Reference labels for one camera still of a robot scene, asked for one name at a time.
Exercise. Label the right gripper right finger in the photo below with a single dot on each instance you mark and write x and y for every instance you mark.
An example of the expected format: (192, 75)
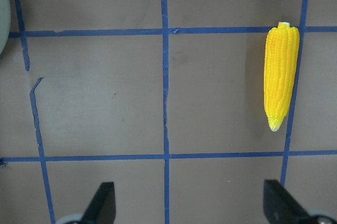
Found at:
(280, 207)

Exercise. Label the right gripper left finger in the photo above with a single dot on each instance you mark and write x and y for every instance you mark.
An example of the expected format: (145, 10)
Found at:
(102, 207)

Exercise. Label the yellow corn cob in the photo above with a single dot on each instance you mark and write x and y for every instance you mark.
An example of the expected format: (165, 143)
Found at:
(280, 62)

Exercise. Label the white electric cooking pot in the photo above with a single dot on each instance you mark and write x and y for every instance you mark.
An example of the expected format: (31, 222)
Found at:
(5, 22)

